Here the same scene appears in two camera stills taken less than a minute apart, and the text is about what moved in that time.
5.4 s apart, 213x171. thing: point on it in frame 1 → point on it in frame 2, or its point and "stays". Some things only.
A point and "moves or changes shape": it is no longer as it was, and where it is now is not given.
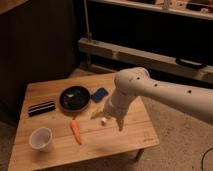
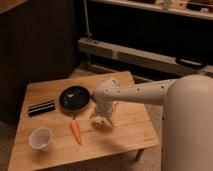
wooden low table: x=65 y=121 stays
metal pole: x=88 y=35 stays
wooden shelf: x=202 y=9 stays
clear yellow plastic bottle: x=98 y=111 moves or changes shape
